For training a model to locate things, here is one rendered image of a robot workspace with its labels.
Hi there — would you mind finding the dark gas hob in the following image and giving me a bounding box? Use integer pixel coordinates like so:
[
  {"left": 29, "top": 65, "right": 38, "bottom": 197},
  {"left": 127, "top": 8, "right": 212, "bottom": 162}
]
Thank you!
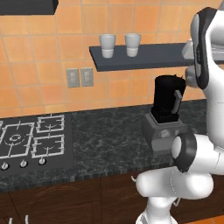
[{"left": 0, "top": 112, "right": 75, "bottom": 178}]

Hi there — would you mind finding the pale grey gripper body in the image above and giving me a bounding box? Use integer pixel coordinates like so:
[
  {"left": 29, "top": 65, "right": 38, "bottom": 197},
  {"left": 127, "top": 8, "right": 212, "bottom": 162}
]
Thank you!
[{"left": 181, "top": 38, "right": 196, "bottom": 60}]

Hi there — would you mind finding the white cup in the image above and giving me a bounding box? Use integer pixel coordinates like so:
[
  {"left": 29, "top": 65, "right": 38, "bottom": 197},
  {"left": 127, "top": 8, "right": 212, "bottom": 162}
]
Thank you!
[
  {"left": 124, "top": 32, "right": 143, "bottom": 58},
  {"left": 98, "top": 33, "right": 117, "bottom": 60}
]

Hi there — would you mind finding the grey wall socket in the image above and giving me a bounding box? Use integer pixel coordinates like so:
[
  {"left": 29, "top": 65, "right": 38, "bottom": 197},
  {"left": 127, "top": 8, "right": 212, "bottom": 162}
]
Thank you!
[
  {"left": 66, "top": 67, "right": 81, "bottom": 89},
  {"left": 80, "top": 66, "right": 95, "bottom": 88}
]

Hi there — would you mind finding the dark grey wall shelf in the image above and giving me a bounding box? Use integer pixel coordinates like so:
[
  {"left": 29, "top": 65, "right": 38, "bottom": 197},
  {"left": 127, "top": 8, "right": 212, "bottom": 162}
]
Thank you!
[{"left": 88, "top": 42, "right": 224, "bottom": 73}]

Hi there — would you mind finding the dark range hood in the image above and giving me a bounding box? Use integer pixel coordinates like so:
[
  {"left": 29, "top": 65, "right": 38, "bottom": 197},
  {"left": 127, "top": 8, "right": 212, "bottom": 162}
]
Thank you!
[{"left": 0, "top": 0, "right": 60, "bottom": 16}]

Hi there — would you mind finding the black and grey blender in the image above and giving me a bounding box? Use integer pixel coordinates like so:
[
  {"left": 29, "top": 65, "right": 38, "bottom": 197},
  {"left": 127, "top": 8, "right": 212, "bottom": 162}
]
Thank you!
[{"left": 141, "top": 73, "right": 190, "bottom": 158}]

